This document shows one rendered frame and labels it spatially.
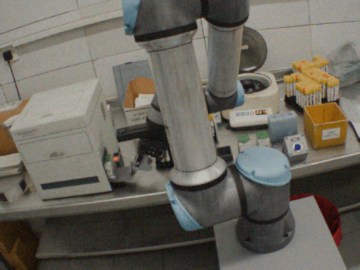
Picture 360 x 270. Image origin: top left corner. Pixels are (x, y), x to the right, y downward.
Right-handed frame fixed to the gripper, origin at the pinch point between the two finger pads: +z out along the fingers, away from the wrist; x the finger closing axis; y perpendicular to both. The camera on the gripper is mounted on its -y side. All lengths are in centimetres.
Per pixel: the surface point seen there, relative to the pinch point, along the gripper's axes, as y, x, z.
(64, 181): -21.5, -4.2, 9.5
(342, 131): 62, -2, -37
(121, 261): 16, 38, 97
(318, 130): 53, -1, -34
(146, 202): 6.3, -8.4, 5.1
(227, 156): 27.3, 0.4, -14.0
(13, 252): -49, 26, 103
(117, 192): -3.1, -4.8, 7.3
